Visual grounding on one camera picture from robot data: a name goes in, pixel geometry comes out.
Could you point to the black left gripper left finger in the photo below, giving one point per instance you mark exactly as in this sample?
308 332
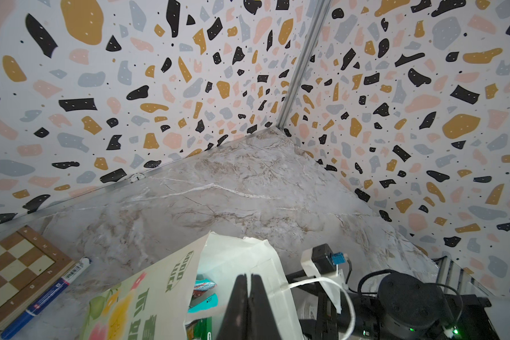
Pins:
234 323

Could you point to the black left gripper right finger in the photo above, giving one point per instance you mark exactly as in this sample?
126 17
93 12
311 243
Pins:
261 322

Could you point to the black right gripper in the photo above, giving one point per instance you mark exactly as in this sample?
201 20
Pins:
319 318

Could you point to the teal Fox's candy packet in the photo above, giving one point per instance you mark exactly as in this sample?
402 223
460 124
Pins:
203 297

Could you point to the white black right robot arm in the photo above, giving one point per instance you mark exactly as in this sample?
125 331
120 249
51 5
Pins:
392 305

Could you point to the green Fox's packet in bag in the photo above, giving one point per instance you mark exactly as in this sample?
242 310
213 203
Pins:
200 329

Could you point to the blue white marker pen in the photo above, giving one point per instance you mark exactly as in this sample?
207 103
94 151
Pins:
43 301

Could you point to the wooden chessboard box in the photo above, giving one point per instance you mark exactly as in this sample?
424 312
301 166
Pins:
29 265

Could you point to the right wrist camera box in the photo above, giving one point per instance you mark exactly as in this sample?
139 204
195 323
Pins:
317 262

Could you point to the aluminium corner post right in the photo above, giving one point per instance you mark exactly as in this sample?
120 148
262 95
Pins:
320 11

